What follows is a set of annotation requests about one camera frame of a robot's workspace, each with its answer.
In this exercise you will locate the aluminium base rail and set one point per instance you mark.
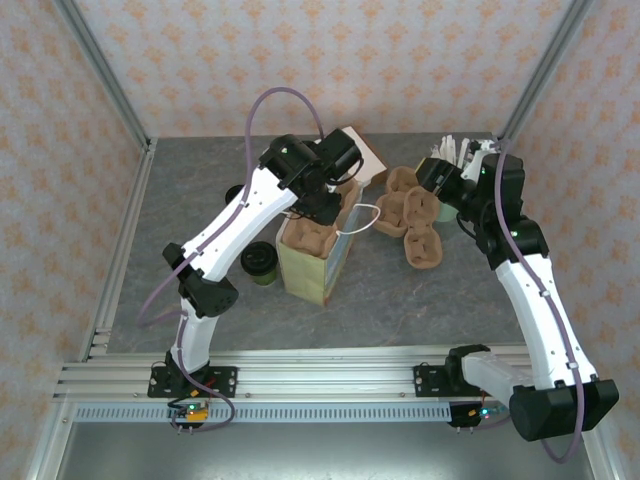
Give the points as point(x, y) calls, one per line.
point(325, 375)

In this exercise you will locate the stack of black lids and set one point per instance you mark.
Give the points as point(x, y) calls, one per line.
point(234, 194)

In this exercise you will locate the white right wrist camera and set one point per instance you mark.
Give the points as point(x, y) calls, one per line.
point(472, 167)

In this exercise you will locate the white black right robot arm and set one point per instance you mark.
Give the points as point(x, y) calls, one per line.
point(540, 320)

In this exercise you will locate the cardboard napkin box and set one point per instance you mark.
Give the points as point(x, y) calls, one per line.
point(378, 175)

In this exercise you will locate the small control circuit board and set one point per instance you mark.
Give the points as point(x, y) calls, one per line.
point(192, 412)
point(482, 414)

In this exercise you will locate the printed paper bag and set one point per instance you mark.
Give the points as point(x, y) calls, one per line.
point(300, 275)

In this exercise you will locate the aluminium frame post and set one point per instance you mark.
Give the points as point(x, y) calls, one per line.
point(102, 70)
point(544, 70)

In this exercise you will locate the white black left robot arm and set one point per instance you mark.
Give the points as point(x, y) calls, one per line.
point(240, 225)

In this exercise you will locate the green coffee cup black lid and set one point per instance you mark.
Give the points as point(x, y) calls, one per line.
point(260, 260)

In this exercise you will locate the grey metal base panel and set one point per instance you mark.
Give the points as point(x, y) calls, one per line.
point(325, 450)

